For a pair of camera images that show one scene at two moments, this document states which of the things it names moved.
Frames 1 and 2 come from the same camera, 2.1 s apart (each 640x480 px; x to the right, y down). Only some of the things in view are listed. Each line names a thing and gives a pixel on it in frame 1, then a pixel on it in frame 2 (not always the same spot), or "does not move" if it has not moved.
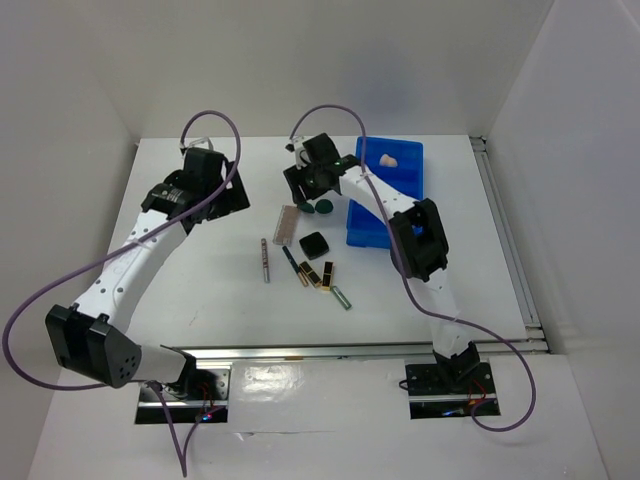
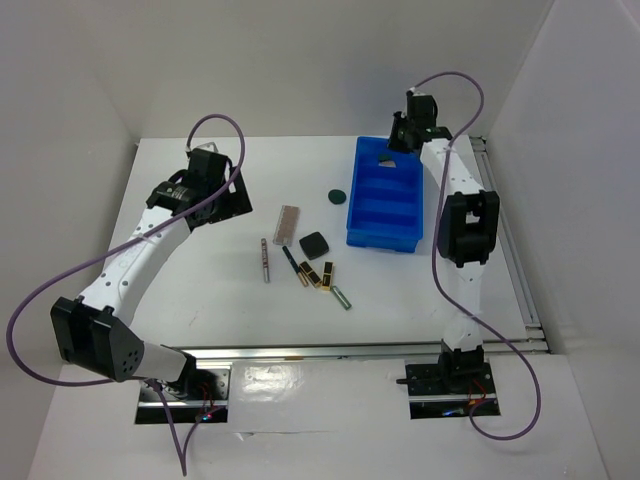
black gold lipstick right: [328, 270] does not move
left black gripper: [233, 199] does not move
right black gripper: [294, 179] to [392, 143]
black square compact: [314, 245] does not move
